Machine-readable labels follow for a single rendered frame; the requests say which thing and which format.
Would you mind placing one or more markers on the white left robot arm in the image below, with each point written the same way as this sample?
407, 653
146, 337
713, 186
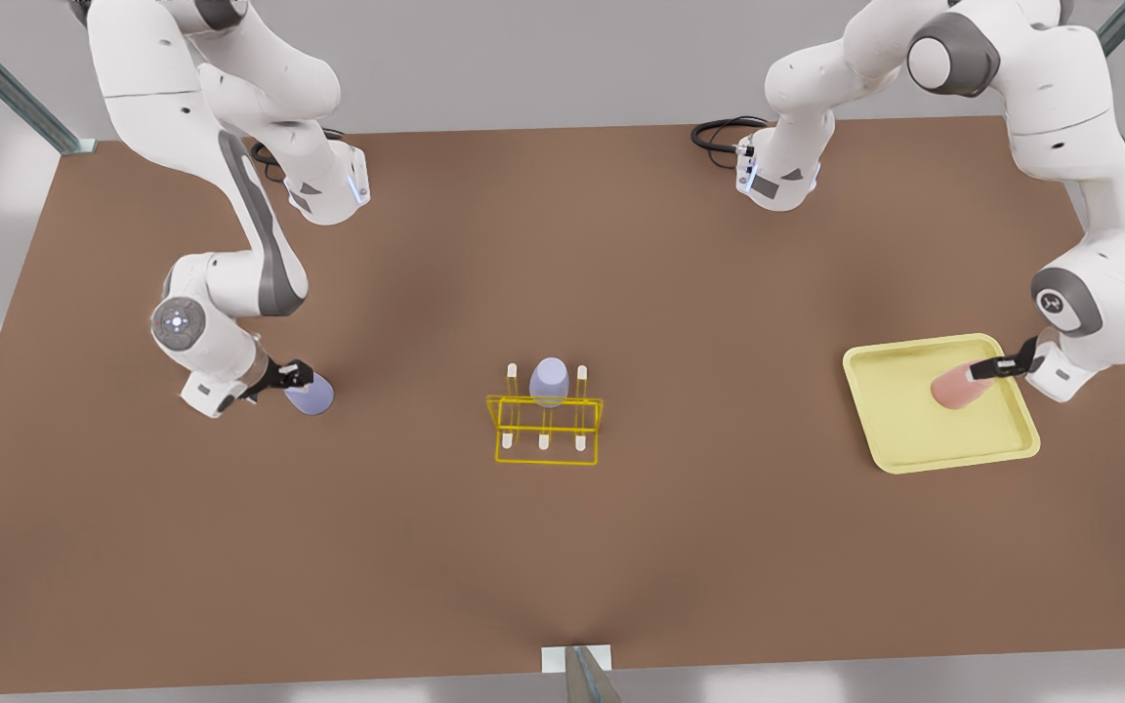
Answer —
1061, 107

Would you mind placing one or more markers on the pale yellow square tray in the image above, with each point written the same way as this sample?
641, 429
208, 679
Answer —
924, 434

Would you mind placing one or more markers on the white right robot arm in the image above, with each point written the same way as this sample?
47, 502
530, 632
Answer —
230, 117

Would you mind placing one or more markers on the lavender cup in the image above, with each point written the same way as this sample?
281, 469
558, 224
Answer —
550, 379
312, 397

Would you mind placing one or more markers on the pink cup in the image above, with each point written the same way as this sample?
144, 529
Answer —
956, 390

